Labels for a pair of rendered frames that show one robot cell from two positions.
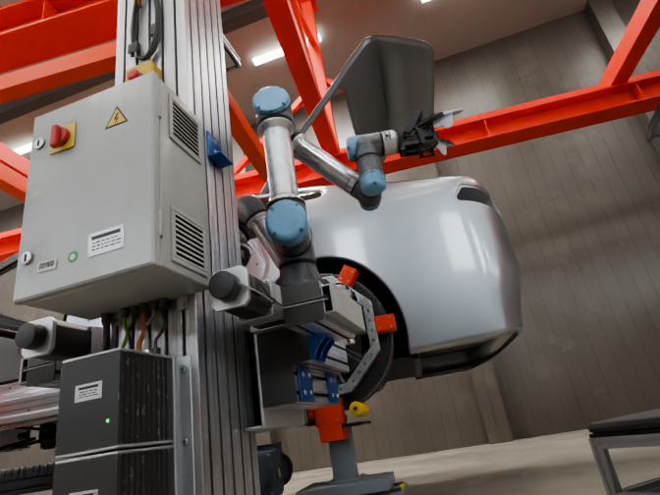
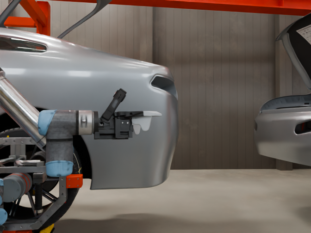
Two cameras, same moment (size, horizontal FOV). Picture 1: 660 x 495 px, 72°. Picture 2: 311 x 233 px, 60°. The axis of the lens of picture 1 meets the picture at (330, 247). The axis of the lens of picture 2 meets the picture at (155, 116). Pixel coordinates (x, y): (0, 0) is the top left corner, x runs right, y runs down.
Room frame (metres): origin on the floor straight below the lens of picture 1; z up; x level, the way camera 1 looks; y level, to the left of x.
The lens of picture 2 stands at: (0.34, -0.21, 1.22)
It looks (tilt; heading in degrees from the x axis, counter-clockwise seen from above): 1 degrees up; 344
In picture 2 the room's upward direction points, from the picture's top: straight up
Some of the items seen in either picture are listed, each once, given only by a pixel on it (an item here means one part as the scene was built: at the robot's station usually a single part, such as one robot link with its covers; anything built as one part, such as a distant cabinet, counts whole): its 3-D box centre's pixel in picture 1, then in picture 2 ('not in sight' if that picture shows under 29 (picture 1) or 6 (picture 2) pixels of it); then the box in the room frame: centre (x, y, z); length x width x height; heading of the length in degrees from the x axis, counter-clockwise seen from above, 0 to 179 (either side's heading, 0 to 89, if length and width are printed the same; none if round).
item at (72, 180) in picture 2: (385, 323); (74, 180); (2.07, -0.19, 0.85); 0.09 x 0.08 x 0.07; 82
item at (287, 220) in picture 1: (281, 166); not in sight; (1.18, 0.11, 1.19); 0.15 x 0.12 x 0.55; 0
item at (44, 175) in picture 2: not in sight; (40, 176); (1.88, -0.02, 0.93); 0.09 x 0.05 x 0.05; 172
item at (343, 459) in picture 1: (343, 457); not in sight; (2.28, 0.09, 0.32); 0.40 x 0.30 x 0.28; 82
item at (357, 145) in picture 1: (364, 147); (59, 123); (1.18, -0.16, 1.21); 0.11 x 0.08 x 0.09; 90
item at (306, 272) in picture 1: (300, 280); not in sight; (1.32, 0.11, 0.87); 0.15 x 0.15 x 0.10
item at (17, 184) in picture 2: not in sight; (15, 186); (2.04, 0.13, 0.85); 0.21 x 0.14 x 0.14; 172
